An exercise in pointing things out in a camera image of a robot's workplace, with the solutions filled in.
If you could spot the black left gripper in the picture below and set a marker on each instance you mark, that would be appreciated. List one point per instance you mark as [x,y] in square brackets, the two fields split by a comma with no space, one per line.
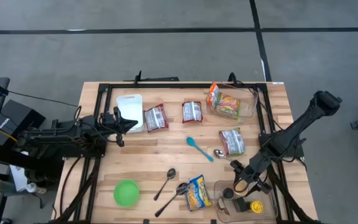
[112,124]

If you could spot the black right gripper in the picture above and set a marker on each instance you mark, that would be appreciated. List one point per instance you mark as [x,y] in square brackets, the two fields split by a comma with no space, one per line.
[250,171]

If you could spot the tan lid cylinder can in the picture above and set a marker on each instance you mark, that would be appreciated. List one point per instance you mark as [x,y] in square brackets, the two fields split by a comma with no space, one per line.
[242,187]

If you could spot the spice jar black lid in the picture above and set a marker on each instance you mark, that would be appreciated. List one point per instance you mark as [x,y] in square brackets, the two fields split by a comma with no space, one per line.
[228,193]

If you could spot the green black pepper tin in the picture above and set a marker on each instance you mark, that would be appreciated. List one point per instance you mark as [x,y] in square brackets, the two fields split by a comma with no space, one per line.
[240,205]

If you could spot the dark bottle yellow cap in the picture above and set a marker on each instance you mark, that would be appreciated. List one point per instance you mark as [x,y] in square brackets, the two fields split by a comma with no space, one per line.
[256,207]

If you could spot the brown pouch white label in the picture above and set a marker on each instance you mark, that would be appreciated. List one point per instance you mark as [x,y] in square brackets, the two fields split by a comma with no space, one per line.
[222,206]

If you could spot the silver metal spoon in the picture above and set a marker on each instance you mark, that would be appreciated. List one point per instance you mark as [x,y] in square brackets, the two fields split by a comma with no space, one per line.
[218,153]

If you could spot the pink green ramen packet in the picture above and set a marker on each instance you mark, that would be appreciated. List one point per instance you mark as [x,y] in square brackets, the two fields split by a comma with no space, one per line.
[228,106]
[232,142]

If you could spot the red ramen packet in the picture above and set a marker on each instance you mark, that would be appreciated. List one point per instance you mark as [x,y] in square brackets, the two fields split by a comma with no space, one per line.
[155,118]
[192,112]

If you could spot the orange ramen packet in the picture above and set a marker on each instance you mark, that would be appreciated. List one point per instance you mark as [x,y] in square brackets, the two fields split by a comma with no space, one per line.
[212,95]

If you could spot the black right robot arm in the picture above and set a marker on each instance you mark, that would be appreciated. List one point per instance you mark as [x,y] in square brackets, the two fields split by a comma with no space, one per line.
[291,130]

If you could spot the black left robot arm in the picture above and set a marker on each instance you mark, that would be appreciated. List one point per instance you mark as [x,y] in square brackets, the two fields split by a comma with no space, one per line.
[57,137]

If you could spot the white plastic bin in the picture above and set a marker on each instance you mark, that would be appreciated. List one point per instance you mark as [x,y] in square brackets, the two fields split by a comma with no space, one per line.
[130,112]

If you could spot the clear plastic container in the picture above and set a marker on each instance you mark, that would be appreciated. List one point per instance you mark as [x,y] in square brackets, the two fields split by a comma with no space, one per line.
[269,211]
[249,102]

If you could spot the blue yellow ramen packet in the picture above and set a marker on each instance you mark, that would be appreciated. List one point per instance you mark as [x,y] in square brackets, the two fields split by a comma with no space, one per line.
[197,193]

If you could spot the black metal spoon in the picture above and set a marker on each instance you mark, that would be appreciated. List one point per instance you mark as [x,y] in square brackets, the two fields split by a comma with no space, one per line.
[181,188]
[171,173]

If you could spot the teal plastic spoon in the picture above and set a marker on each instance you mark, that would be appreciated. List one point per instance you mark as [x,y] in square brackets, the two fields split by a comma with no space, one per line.
[191,142]

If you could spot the green plastic bowl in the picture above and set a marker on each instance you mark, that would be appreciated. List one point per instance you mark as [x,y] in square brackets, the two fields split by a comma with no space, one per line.
[126,193]

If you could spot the black box white lettering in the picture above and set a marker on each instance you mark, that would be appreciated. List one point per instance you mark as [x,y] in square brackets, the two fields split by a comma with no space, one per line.
[17,118]

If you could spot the white paper sheet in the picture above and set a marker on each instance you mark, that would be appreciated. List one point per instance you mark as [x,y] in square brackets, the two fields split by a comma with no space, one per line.
[19,177]

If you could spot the black aluminium table frame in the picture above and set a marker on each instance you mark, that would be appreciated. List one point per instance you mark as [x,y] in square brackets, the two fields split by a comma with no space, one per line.
[182,85]

